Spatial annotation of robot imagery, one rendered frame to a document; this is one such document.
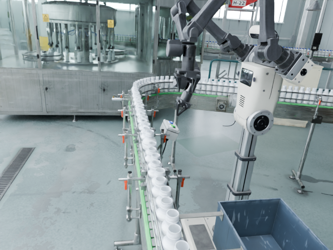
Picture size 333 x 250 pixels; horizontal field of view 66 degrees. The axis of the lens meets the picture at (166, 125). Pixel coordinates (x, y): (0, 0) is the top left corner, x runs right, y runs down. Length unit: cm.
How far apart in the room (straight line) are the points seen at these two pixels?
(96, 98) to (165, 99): 199
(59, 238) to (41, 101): 280
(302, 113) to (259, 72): 170
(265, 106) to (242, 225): 64
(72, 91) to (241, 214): 377
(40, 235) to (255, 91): 199
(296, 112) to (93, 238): 233
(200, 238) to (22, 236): 143
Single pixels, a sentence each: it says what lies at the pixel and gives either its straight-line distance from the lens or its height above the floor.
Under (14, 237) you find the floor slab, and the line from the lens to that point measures 258.
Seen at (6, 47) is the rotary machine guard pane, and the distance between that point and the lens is 476.
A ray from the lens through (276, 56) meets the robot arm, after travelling 129.
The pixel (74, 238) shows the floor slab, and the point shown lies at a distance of 242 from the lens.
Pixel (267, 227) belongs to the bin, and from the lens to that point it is 144.
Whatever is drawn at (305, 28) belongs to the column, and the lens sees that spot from 1189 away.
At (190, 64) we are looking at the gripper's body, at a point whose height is 152.
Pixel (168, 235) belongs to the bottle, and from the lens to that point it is 74.
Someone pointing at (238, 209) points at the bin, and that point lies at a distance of 129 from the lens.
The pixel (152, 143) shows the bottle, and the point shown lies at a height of 116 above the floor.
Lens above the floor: 166
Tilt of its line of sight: 21 degrees down
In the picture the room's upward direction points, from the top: 4 degrees clockwise
